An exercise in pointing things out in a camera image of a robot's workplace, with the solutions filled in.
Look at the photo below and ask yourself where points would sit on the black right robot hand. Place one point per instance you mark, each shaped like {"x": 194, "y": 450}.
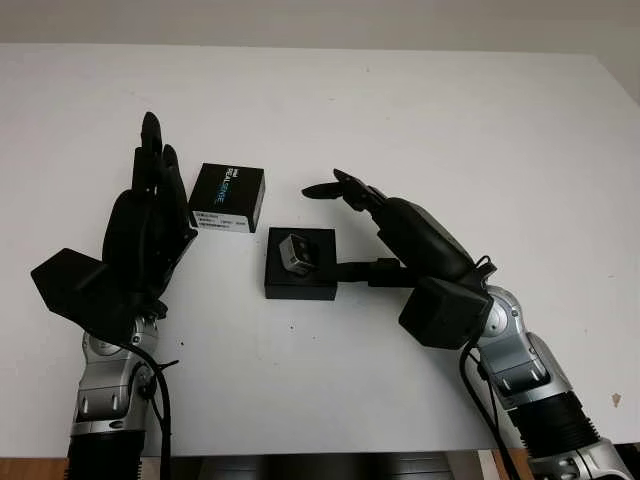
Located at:
{"x": 425, "y": 240}

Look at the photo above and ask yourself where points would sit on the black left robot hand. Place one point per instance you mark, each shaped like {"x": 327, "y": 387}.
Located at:
{"x": 140, "y": 240}

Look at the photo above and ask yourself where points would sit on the black RealSense box lid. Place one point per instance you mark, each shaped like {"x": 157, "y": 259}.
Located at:
{"x": 225, "y": 192}

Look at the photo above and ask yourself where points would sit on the small silver depth camera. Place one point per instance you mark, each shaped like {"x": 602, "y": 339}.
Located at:
{"x": 299, "y": 255}

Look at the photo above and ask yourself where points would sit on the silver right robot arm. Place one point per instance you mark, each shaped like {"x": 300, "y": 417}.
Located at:
{"x": 525, "y": 360}

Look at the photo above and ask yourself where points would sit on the black box base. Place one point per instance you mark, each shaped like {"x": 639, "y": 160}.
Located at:
{"x": 300, "y": 290}

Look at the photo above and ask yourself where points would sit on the dark robot torso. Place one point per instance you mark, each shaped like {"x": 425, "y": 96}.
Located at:
{"x": 310, "y": 462}

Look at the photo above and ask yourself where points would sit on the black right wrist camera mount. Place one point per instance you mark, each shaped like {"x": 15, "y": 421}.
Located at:
{"x": 440, "y": 315}

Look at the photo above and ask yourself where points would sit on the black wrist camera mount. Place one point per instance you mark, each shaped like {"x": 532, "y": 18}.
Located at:
{"x": 70, "y": 285}
{"x": 440, "y": 315}

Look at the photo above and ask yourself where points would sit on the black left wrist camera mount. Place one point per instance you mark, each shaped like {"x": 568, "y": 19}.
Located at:
{"x": 70, "y": 285}

